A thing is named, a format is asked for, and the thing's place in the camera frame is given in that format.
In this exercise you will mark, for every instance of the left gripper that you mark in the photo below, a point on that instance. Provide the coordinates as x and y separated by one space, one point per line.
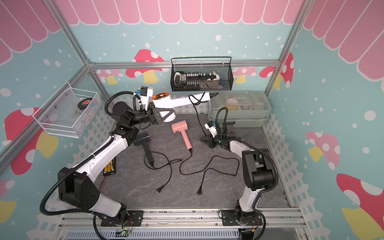
155 118

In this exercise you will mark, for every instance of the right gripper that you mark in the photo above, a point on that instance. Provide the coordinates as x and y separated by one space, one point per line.
210 142

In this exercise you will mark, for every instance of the white hair dryer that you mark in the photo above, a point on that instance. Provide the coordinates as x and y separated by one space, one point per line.
164 100

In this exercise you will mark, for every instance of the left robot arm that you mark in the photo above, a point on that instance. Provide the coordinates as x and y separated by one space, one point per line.
76 185

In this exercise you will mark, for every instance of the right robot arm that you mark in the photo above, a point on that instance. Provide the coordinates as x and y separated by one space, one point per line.
259 170

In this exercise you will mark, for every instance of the pink hair dryer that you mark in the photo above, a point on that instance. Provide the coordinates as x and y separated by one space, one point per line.
182 127

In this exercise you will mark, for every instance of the black hair dryer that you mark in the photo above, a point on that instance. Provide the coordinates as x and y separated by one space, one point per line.
142 140

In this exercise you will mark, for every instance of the green clear storage box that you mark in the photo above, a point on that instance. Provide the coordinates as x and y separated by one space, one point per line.
248 109

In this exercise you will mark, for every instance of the black white power strip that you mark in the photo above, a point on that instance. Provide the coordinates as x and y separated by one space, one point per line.
195 80

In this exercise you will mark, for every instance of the yellow black pliers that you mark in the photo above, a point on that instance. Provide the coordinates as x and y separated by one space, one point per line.
110 168

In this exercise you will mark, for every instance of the black red tape measure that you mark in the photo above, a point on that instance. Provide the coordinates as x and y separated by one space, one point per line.
82 105

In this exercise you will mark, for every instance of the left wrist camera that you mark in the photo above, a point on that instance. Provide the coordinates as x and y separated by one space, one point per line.
146 94

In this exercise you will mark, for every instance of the black wire mesh basket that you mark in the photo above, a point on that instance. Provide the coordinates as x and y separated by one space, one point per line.
218 65

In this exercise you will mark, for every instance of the white wire mesh basket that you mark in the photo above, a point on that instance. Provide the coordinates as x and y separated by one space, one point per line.
60 116

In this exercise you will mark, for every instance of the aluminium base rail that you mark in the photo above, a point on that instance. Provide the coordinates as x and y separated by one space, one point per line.
206 224

